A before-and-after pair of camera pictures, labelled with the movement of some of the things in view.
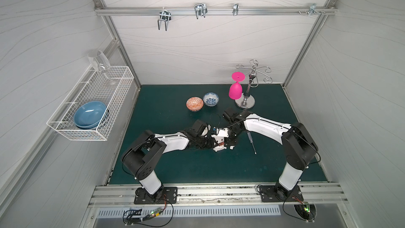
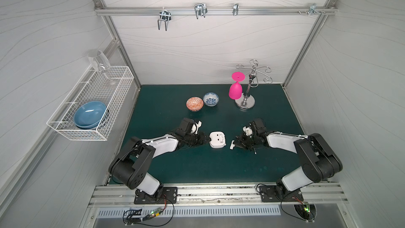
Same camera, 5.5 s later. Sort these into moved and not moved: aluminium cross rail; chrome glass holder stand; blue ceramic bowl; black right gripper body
Moved: black right gripper body
Not moved: aluminium cross rail; blue ceramic bowl; chrome glass holder stand
